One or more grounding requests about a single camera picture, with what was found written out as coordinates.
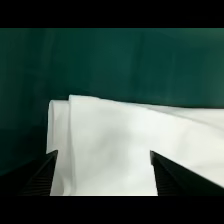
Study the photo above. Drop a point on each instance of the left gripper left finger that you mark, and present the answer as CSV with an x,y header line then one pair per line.
x,y
42,176

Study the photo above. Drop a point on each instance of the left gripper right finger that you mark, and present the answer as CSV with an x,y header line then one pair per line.
x,y
180,178

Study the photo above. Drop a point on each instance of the white shirt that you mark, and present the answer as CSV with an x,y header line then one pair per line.
x,y
116,143

